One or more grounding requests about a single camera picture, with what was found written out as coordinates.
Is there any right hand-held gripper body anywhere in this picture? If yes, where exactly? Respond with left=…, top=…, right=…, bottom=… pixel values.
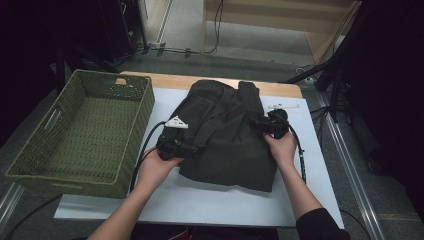
left=264, top=103, right=301, bottom=140

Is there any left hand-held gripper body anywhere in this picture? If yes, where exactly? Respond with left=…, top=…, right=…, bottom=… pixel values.
left=155, top=115, right=193, bottom=162

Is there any dark pleated skirt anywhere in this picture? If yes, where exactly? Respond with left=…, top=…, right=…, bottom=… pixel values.
left=163, top=79, right=279, bottom=193

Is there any green woven basket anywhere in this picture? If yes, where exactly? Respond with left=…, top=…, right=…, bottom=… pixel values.
left=5, top=68, right=156, bottom=200

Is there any person's right hand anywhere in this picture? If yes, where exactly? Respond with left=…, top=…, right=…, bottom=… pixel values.
left=264, top=130, right=299, bottom=170

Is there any person's left hand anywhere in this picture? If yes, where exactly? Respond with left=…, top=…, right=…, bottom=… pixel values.
left=137, top=146, right=185, bottom=192

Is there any black tripod stand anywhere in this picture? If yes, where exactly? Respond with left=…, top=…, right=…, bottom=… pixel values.
left=279, top=49, right=351, bottom=124

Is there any white board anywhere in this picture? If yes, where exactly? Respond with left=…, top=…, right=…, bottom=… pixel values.
left=54, top=87, right=345, bottom=230

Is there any light wooden shelf unit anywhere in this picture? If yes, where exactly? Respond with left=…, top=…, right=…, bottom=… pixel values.
left=201, top=0, right=363, bottom=64

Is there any dark curtain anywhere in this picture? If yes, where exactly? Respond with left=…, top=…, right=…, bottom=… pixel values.
left=336, top=0, right=424, bottom=221

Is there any black cabinet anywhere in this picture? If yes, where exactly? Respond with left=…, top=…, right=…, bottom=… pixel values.
left=99, top=0, right=148, bottom=63

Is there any black metal stand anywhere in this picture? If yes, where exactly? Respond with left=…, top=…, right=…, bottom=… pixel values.
left=54, top=43, right=119, bottom=94

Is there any right hand-held gripper cable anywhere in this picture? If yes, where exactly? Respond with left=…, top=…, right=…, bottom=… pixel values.
left=278, top=113, right=308, bottom=184

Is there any hand-held gripper cable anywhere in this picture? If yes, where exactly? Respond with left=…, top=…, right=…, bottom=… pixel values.
left=278, top=113, right=308, bottom=184
left=129, top=120, right=167, bottom=193

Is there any left hand-held gripper cable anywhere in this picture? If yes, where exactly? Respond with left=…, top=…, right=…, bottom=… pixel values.
left=129, top=120, right=167, bottom=193

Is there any long metal rail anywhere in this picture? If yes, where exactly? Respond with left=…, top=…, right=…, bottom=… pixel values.
left=316, top=93, right=388, bottom=240

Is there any black cable with clips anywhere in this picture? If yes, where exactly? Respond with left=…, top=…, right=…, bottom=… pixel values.
left=146, top=41, right=218, bottom=58

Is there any hanging black cable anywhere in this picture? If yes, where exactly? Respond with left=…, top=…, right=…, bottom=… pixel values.
left=213, top=0, right=225, bottom=54

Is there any thick black cable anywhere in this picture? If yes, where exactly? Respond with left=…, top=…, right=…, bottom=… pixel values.
left=3, top=194, right=64, bottom=240

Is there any short metal rail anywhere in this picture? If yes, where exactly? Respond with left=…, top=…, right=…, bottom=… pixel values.
left=0, top=182, right=26, bottom=231

